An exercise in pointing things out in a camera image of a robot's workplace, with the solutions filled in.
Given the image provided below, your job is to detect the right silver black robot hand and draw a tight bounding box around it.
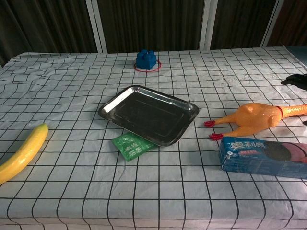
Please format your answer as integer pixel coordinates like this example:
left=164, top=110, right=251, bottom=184
left=280, top=73, right=307, bottom=91

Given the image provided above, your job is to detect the orange rubber chicken toy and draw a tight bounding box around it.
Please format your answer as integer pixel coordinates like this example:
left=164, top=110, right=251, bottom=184
left=204, top=102, right=307, bottom=141

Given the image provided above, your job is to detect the blue toy building brick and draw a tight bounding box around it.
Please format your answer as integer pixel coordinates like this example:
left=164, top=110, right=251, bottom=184
left=136, top=49, right=157, bottom=70

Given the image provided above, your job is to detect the blue Oreo cookie box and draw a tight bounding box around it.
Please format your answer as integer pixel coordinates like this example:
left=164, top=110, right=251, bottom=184
left=218, top=136, right=307, bottom=180

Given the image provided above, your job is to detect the stainless steel rectangular tray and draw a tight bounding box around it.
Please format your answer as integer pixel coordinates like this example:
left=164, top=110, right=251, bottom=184
left=98, top=85, right=200, bottom=147

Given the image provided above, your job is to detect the dark pleated curtain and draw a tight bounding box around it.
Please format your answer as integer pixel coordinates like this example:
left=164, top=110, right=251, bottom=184
left=0, top=0, right=307, bottom=67

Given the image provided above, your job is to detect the green sachet packet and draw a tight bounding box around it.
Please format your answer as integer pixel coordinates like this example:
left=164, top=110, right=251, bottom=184
left=111, top=131, right=159, bottom=162

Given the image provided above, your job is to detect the white black-grid tablecloth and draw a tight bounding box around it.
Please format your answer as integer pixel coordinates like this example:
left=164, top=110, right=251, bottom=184
left=0, top=46, right=307, bottom=230

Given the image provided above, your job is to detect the yellow banana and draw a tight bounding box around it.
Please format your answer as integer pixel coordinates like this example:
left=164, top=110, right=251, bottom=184
left=0, top=123, right=49, bottom=185

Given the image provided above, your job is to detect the white frame post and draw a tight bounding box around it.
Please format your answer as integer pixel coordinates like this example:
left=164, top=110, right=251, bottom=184
left=260, top=0, right=285, bottom=47
left=85, top=0, right=108, bottom=53
left=199, top=0, right=218, bottom=50

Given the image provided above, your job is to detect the thin red ring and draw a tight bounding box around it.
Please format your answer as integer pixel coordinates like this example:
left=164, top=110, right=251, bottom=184
left=133, top=59, right=162, bottom=72

